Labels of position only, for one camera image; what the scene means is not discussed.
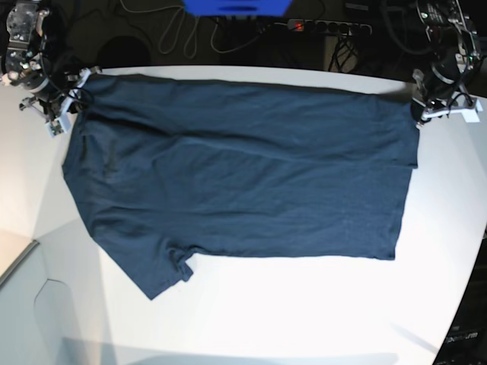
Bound dark blue t-shirt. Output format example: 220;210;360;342
62;75;419;299

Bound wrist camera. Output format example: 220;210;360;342
461;99;483;123
45;119;72;138

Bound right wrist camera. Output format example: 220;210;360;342
45;119;72;138

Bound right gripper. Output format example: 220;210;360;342
18;66;101;125

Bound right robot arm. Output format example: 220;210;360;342
1;1;101;137

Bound black power strip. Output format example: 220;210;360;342
287;19;373;37

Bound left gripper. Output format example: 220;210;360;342
410;68;479;124

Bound light coiled cable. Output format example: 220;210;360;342
113;0;263;55

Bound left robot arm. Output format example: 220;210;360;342
410;1;485;125

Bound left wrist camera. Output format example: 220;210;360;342
461;99;483;123

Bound blue plastic bin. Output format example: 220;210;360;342
183;0;291;17

